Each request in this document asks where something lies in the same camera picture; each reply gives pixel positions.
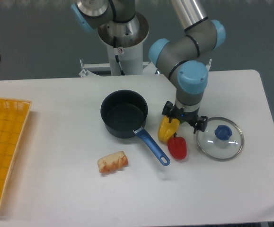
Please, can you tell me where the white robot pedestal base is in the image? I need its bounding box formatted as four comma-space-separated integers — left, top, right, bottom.
79, 11, 213, 78

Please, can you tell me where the glass lid with blue knob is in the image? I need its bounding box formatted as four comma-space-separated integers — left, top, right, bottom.
196, 117, 245, 161

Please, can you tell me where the dark saucepan with blue handle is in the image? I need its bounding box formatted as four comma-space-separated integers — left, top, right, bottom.
100, 90, 170, 166

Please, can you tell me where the yellow woven basket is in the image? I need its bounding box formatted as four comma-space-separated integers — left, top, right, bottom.
0, 97, 32, 205

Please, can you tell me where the yellow bell pepper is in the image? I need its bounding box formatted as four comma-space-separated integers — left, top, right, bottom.
158, 116, 180, 144

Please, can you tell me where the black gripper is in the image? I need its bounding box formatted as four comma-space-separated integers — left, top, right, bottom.
162, 101, 208, 134

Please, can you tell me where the toasted bread piece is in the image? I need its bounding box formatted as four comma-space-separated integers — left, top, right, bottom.
97, 151, 128, 174

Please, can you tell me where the red bell pepper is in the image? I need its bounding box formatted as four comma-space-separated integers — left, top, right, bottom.
167, 133, 187, 160

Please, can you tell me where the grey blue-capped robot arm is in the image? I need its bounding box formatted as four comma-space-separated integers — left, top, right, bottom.
71, 0, 226, 131

